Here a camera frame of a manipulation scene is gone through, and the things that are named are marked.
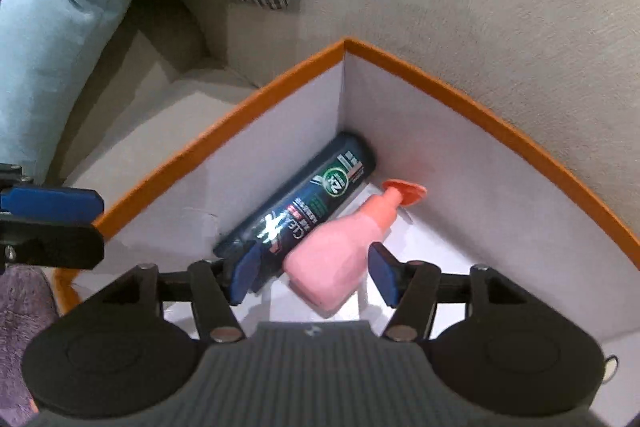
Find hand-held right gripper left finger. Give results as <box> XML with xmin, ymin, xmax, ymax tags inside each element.
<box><xmin>95</xmin><ymin>247</ymin><xmax>262</xmax><ymax>343</ymax></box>

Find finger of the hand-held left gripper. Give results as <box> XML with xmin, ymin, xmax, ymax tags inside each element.
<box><xmin>0</xmin><ymin>214</ymin><xmax>106</xmax><ymax>271</ymax></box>
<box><xmin>0</xmin><ymin>163</ymin><xmax>105</xmax><ymax>224</ymax></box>

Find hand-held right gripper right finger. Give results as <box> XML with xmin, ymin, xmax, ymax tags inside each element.
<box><xmin>368</xmin><ymin>241</ymin><xmax>547</xmax><ymax>343</ymax></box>

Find pink spray bottle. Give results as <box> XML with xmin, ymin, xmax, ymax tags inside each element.
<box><xmin>282</xmin><ymin>179</ymin><xmax>428</xmax><ymax>313</ymax></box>

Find dark shampoo bottle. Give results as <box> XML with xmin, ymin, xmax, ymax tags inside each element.
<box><xmin>213</xmin><ymin>132</ymin><xmax>377</xmax><ymax>293</ymax></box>

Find purple fuzzy cloth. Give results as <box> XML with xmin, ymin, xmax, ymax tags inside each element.
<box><xmin>0</xmin><ymin>264</ymin><xmax>61</xmax><ymax>427</ymax></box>

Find light blue pillow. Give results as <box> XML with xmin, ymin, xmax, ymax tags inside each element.
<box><xmin>0</xmin><ymin>0</ymin><xmax>166</xmax><ymax>182</ymax></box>

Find beige sofa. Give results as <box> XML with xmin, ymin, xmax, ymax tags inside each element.
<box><xmin>47</xmin><ymin>0</ymin><xmax>640</xmax><ymax>270</ymax></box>

